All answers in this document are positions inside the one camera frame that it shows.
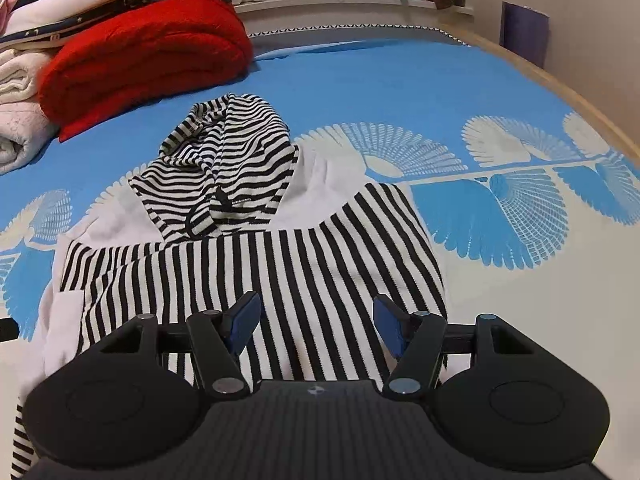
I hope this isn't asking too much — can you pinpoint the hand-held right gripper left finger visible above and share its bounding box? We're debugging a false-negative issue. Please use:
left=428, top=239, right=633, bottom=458
left=97, top=291, right=263, bottom=397

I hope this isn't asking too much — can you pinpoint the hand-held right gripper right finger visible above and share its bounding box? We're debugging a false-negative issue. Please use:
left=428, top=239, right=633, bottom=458
left=373, top=294, right=542, bottom=401

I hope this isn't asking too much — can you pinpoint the black white striped hoodie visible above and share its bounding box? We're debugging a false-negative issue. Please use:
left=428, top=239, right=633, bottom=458
left=10, top=92, right=449, bottom=480

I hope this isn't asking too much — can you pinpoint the cream folded blanket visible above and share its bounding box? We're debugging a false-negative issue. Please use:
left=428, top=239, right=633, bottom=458
left=0, top=49, right=62, bottom=176

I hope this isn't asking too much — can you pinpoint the blue white patterned bed sheet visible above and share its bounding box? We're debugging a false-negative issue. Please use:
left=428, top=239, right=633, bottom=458
left=0, top=27, right=640, bottom=461

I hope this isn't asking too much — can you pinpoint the red knitted blanket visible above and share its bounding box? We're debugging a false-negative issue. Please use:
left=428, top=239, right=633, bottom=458
left=37, top=0, right=255, bottom=142

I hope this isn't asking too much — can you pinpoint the white window ledge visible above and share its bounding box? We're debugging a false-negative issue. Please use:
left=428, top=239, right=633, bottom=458
left=232, top=0, right=476, bottom=37

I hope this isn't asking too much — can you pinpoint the pink cloth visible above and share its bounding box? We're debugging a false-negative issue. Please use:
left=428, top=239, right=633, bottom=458
left=0, top=0, right=24, bottom=31

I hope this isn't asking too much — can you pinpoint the wooden bed frame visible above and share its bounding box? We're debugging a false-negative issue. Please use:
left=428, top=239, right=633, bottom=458
left=434, top=19, right=640, bottom=161

